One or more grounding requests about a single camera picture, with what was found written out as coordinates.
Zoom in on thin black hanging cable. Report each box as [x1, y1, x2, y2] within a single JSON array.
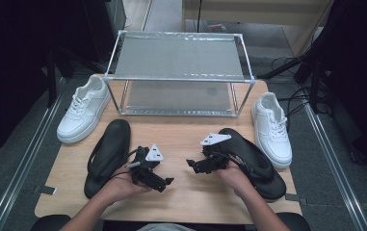
[[196, 0, 203, 33]]

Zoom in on black stand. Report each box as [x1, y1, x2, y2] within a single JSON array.
[[44, 44, 108, 109]]

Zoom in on person's grey shirt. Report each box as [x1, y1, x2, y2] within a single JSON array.
[[137, 222, 189, 231]]

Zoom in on black flip-flop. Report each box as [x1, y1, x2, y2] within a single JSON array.
[[83, 118, 132, 200], [218, 127, 287, 202]]

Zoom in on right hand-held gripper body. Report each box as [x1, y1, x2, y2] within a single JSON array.
[[199, 133, 237, 174]]

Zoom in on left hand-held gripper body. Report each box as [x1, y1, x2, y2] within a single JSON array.
[[126, 143, 168, 186]]

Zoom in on person's right hand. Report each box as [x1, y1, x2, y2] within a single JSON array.
[[216, 160, 256, 198]]

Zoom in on black floor cables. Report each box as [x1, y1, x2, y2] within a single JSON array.
[[261, 56, 328, 133]]

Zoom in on grey tape piece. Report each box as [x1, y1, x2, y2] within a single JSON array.
[[33, 185, 58, 196], [285, 192, 308, 206]]

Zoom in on black curtain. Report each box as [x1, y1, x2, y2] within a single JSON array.
[[0, 0, 115, 163], [300, 0, 367, 172]]

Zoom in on right hand-held gripper cable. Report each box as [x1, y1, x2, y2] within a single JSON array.
[[216, 151, 256, 181]]

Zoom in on metal floor rail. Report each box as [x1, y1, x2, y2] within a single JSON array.
[[0, 92, 64, 231], [141, 0, 155, 32], [302, 102, 367, 231]]

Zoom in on person's left hand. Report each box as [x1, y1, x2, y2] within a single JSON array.
[[98, 174, 153, 206]]

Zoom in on white sneaker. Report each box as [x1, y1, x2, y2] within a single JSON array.
[[56, 74, 112, 144], [250, 91, 293, 169]]

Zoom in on beige wooden cabinet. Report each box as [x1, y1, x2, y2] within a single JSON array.
[[182, 0, 333, 57]]

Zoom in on metal frame shoe rack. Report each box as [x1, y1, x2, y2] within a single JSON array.
[[103, 29, 256, 118]]

